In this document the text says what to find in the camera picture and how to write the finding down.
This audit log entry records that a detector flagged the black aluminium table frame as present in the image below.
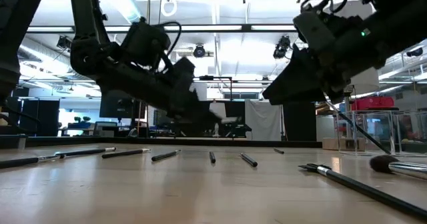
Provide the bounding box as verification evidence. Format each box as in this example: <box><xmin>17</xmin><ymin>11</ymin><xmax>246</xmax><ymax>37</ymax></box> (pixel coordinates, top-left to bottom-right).
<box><xmin>25</xmin><ymin>136</ymin><xmax>323</xmax><ymax>149</ymax></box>

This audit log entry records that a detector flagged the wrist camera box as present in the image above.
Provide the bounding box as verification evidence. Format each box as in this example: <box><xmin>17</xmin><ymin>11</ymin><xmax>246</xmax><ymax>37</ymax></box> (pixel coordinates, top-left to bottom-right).
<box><xmin>292</xmin><ymin>9</ymin><xmax>331</xmax><ymax>53</ymax></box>
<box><xmin>120</xmin><ymin>19</ymin><xmax>171</xmax><ymax>67</ymax></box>

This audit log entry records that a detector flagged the white hanging sheet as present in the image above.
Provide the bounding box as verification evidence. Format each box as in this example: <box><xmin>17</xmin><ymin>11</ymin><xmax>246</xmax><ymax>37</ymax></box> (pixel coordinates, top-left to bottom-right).
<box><xmin>244</xmin><ymin>99</ymin><xmax>283</xmax><ymax>142</ymax></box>

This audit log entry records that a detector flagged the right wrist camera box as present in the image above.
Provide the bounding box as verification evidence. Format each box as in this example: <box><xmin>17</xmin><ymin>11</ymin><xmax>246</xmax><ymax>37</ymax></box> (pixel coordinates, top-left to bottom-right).
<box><xmin>292</xmin><ymin>9</ymin><xmax>331</xmax><ymax>53</ymax></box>

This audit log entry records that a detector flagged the large powder brush silver ferrule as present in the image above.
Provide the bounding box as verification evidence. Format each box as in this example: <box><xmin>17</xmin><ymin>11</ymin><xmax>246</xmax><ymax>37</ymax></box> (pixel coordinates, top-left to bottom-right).
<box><xmin>369</xmin><ymin>154</ymin><xmax>427</xmax><ymax>181</ymax></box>

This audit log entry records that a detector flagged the black backdrop panel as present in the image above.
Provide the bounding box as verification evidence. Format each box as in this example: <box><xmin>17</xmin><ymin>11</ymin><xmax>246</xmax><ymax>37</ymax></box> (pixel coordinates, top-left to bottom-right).
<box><xmin>282</xmin><ymin>103</ymin><xmax>318</xmax><ymax>142</ymax></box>

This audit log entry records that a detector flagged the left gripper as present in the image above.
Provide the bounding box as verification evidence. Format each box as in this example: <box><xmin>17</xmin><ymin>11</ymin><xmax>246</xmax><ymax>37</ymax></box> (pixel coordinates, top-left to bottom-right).
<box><xmin>162</xmin><ymin>56</ymin><xmax>223</xmax><ymax>125</ymax></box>

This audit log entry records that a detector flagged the black computer monitor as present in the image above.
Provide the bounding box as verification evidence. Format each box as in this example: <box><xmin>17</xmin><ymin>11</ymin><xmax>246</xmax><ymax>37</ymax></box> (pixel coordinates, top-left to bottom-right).
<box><xmin>99</xmin><ymin>95</ymin><xmax>147</xmax><ymax>125</ymax></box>

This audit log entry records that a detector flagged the black metal stand frame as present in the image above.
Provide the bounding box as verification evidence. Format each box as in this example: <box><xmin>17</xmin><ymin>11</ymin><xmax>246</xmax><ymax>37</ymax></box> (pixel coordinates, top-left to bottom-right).
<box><xmin>193</xmin><ymin>75</ymin><xmax>234</xmax><ymax>139</ymax></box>

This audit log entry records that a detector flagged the red storage bin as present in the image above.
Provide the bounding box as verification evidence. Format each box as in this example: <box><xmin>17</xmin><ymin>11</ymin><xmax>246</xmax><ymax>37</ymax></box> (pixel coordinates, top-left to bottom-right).
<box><xmin>351</xmin><ymin>95</ymin><xmax>396</xmax><ymax>112</ymax></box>

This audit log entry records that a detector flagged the clear acrylic brush holder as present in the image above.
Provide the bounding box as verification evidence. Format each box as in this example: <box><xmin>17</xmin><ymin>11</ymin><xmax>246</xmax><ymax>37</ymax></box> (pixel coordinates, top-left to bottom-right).
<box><xmin>336</xmin><ymin>110</ymin><xmax>427</xmax><ymax>157</ymax></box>

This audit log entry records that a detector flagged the overhead LED light bar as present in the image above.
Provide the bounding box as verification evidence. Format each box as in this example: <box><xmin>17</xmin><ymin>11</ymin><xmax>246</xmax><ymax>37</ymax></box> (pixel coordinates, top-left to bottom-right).
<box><xmin>26</xmin><ymin>24</ymin><xmax>298</xmax><ymax>34</ymax></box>

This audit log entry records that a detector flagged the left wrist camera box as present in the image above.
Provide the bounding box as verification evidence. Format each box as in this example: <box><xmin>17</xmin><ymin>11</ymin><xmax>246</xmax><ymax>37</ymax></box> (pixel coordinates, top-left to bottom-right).
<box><xmin>120</xmin><ymin>19</ymin><xmax>171</xmax><ymax>67</ymax></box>

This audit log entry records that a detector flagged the black fan brush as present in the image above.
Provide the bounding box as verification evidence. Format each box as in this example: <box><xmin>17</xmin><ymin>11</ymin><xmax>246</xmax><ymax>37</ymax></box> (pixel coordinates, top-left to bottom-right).
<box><xmin>298</xmin><ymin>163</ymin><xmax>427</xmax><ymax>220</ymax></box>

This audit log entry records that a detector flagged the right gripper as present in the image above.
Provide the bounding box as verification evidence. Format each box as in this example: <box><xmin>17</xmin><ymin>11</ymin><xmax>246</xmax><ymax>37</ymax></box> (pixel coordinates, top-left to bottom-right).
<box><xmin>262</xmin><ymin>15</ymin><xmax>385</xmax><ymax>106</ymax></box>

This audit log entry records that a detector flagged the small white shade lamp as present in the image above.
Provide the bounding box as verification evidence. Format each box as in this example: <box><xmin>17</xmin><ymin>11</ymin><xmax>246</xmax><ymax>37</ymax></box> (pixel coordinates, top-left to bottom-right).
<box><xmin>211</xmin><ymin>102</ymin><xmax>228</xmax><ymax>138</ymax></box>

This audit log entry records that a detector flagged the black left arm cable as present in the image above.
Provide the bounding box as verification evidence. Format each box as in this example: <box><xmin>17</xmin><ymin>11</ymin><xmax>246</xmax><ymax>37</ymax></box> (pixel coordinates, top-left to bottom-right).
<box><xmin>156</xmin><ymin>20</ymin><xmax>183</xmax><ymax>72</ymax></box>

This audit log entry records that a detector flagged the white cable ring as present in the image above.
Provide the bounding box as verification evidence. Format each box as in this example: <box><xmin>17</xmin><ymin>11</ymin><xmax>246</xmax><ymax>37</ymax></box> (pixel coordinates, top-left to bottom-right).
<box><xmin>160</xmin><ymin>0</ymin><xmax>178</xmax><ymax>18</ymax></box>

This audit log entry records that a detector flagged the black ceiling camera with cable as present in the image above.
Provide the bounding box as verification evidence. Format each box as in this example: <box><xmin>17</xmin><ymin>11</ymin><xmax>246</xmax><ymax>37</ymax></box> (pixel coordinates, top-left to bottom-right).
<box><xmin>272</xmin><ymin>35</ymin><xmax>296</xmax><ymax>60</ymax></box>

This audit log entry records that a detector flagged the white shade wooden base lamp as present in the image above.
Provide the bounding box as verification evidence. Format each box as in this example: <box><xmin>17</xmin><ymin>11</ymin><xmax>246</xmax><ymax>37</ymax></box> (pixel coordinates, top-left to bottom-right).
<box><xmin>322</xmin><ymin>0</ymin><xmax>381</xmax><ymax>151</ymax></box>

